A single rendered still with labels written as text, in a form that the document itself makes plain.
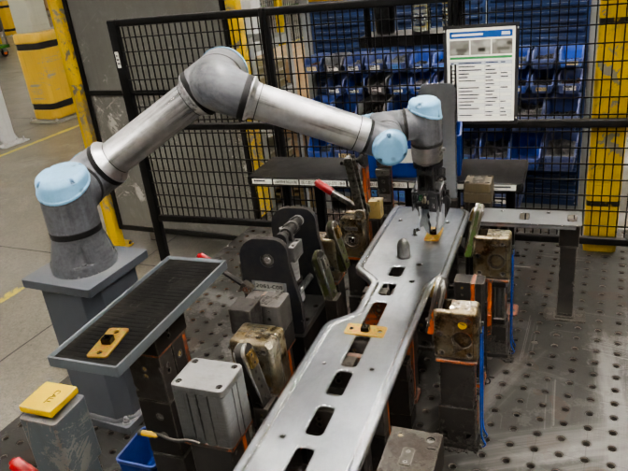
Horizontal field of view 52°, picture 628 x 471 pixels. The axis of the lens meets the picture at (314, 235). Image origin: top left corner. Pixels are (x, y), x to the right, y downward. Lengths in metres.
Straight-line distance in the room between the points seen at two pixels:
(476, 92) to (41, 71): 7.28
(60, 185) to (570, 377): 1.27
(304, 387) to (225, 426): 0.19
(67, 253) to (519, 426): 1.08
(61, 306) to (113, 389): 0.24
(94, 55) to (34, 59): 4.82
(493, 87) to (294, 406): 1.30
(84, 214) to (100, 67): 2.66
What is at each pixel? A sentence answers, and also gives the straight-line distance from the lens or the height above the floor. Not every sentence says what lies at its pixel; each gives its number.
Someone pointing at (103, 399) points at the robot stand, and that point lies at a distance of 1.68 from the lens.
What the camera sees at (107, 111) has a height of 0.93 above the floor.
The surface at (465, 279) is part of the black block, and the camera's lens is 1.52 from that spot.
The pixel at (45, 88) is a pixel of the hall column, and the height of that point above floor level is 0.44.
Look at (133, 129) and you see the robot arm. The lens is 1.56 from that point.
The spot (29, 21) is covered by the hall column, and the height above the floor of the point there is 1.23.
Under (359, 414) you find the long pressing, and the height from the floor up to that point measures 1.00.
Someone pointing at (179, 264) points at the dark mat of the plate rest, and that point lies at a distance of 1.35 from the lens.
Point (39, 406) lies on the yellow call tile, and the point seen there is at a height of 1.16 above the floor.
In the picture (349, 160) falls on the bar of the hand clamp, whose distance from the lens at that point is 1.67.
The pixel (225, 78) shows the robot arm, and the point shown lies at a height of 1.50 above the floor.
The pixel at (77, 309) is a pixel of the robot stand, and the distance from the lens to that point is 1.55.
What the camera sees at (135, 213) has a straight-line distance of 4.33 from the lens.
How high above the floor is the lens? 1.72
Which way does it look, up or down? 24 degrees down
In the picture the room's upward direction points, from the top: 7 degrees counter-clockwise
